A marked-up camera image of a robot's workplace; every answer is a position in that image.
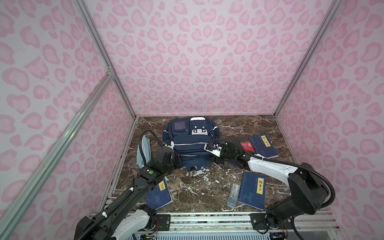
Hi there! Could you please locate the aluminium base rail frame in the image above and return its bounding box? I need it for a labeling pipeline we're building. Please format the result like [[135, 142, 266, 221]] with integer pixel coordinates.
[[89, 211, 344, 240]]

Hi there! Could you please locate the navy book yellow label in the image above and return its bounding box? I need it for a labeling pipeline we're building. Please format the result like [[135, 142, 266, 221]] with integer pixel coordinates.
[[239, 172, 267, 211], [146, 179, 173, 210]]

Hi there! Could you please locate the left diagonal aluminium strut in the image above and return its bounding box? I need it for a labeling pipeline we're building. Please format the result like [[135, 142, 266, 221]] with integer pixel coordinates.
[[1, 72, 114, 240]]

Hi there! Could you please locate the clear plastic pen case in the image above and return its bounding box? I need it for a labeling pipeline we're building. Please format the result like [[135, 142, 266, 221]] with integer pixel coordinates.
[[227, 184, 240, 209]]

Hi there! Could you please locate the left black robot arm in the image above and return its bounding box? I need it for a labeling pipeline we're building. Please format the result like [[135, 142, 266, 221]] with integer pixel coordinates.
[[74, 147, 182, 240]]

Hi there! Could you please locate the light teal pencil pouch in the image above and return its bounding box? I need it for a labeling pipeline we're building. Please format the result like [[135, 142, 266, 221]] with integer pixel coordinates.
[[136, 136, 152, 169]]

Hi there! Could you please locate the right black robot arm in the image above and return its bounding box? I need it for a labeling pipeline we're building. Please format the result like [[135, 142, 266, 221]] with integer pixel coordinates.
[[204, 139, 336, 229]]

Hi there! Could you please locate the navy blue student backpack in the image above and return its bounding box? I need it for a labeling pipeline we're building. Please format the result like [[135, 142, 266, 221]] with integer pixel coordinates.
[[163, 117, 220, 171]]

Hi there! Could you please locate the navy book far right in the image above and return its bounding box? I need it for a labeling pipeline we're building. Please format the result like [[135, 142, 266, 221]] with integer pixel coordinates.
[[250, 135, 279, 159]]

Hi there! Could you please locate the red small book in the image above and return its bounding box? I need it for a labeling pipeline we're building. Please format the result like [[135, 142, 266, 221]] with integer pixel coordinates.
[[241, 142, 255, 153]]

